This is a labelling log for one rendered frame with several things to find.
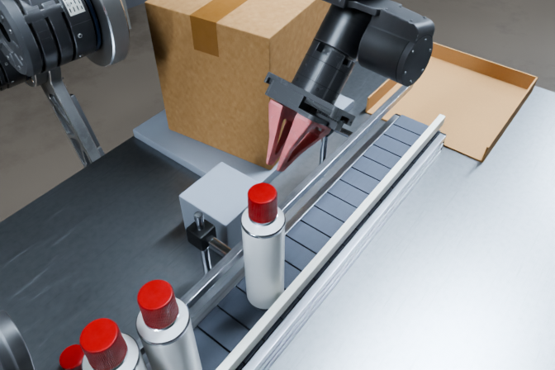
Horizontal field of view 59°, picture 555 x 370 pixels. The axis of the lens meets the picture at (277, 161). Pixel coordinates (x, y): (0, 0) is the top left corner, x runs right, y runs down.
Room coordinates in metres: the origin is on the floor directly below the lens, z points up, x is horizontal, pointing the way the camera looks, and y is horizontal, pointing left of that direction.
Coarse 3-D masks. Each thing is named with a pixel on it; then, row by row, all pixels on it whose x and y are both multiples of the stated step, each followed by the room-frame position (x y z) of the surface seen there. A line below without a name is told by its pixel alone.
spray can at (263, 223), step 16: (256, 192) 0.37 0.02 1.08; (272, 192) 0.37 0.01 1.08; (256, 208) 0.36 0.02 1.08; (272, 208) 0.36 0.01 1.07; (256, 224) 0.36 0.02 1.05; (272, 224) 0.36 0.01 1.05; (256, 240) 0.35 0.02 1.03; (272, 240) 0.35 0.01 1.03; (256, 256) 0.35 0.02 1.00; (272, 256) 0.35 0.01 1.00; (256, 272) 0.35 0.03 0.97; (272, 272) 0.35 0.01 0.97; (256, 288) 0.35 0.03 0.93; (272, 288) 0.35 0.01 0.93; (256, 304) 0.35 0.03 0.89; (272, 304) 0.35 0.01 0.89
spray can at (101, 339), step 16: (96, 320) 0.22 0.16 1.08; (112, 320) 0.22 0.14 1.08; (80, 336) 0.21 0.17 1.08; (96, 336) 0.21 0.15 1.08; (112, 336) 0.21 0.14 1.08; (128, 336) 0.23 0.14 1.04; (96, 352) 0.19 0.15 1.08; (112, 352) 0.20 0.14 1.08; (128, 352) 0.21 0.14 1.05; (96, 368) 0.19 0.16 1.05; (112, 368) 0.19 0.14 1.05; (128, 368) 0.20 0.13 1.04; (144, 368) 0.21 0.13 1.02
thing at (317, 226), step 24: (408, 120) 0.76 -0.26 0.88; (384, 144) 0.69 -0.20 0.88; (408, 144) 0.69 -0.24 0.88; (360, 168) 0.62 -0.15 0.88; (384, 168) 0.62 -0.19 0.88; (408, 168) 0.62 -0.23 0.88; (336, 192) 0.57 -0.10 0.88; (360, 192) 0.57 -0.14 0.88; (312, 216) 0.51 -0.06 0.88; (336, 216) 0.51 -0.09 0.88; (288, 240) 0.47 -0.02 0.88; (312, 240) 0.47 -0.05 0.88; (288, 264) 0.42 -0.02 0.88; (240, 288) 0.38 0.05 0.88; (216, 312) 0.35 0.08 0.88; (240, 312) 0.35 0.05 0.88; (264, 312) 0.35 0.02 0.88; (288, 312) 0.35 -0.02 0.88; (216, 336) 0.31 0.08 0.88; (240, 336) 0.31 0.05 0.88; (264, 336) 0.31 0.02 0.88; (216, 360) 0.28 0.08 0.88
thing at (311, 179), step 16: (400, 96) 0.73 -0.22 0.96; (384, 112) 0.69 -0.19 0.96; (368, 128) 0.64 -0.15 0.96; (352, 144) 0.60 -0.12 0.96; (336, 160) 0.56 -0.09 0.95; (320, 176) 0.53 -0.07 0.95; (304, 192) 0.50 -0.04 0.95; (288, 208) 0.47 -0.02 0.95; (240, 240) 0.40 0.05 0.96; (224, 256) 0.38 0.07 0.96; (240, 256) 0.38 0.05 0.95; (208, 272) 0.35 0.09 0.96; (224, 272) 0.36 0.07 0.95; (192, 288) 0.33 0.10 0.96; (208, 288) 0.34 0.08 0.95; (192, 304) 0.32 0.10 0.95; (144, 352) 0.26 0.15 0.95
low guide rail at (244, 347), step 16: (432, 128) 0.69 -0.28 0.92; (416, 144) 0.65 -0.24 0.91; (400, 160) 0.61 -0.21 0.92; (384, 192) 0.55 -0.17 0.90; (368, 208) 0.51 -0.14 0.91; (352, 224) 0.47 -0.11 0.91; (336, 240) 0.44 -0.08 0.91; (320, 256) 0.41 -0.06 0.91; (304, 272) 0.39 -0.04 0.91; (288, 288) 0.36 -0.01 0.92; (288, 304) 0.34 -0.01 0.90; (272, 320) 0.32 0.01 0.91; (256, 336) 0.29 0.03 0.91; (240, 352) 0.27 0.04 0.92; (224, 368) 0.25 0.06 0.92
